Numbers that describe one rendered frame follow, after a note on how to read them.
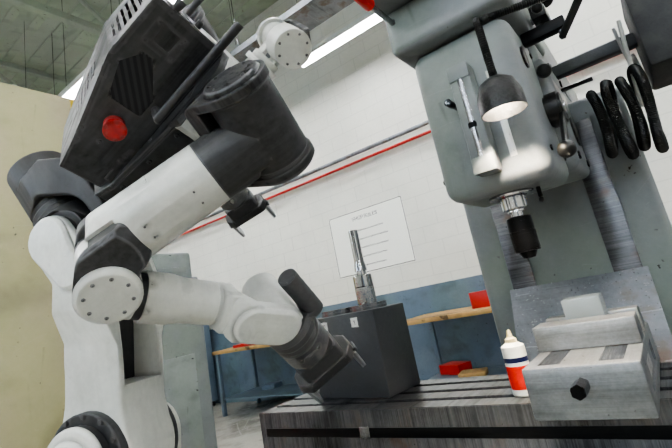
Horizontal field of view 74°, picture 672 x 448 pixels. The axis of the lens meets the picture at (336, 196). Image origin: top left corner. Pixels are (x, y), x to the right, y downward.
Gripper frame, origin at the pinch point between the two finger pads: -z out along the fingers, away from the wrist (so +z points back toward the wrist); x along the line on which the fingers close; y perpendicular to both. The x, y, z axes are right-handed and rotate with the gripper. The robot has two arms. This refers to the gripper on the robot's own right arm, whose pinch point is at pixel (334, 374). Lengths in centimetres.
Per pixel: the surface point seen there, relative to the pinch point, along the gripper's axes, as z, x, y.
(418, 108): -219, 241, 400
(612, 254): -28, 67, -5
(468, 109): 27, 49, 3
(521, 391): -7.4, 23.8, -22.3
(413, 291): -364, 89, 304
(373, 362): -12.2, 6.9, 5.1
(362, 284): -5.2, 16.2, 18.5
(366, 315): -5.8, 12.2, 11.0
